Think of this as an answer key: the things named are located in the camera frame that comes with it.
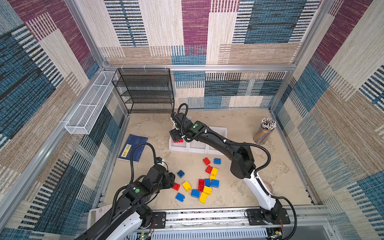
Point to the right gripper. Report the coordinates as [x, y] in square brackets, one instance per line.
[174, 135]

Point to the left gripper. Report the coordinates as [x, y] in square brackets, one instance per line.
[169, 180]

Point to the tall red lego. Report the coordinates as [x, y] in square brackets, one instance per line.
[201, 185]

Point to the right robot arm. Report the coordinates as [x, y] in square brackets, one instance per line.
[243, 167]

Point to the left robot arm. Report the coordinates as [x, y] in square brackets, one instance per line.
[130, 210]

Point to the white three-compartment bin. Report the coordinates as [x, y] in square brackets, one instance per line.
[197, 147]

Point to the long yellow lego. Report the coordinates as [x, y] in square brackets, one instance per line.
[203, 197]

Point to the blue book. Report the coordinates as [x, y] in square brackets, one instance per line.
[131, 143]

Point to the black mesh shelf rack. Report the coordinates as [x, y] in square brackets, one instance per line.
[145, 90]

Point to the white pink calculator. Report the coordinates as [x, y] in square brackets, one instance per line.
[95, 214]

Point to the pencil cup with pencils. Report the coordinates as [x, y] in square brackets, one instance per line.
[266, 128]

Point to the white wire wall basket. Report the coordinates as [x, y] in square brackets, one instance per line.
[87, 112]

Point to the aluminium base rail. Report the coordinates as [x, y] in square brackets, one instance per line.
[314, 223]

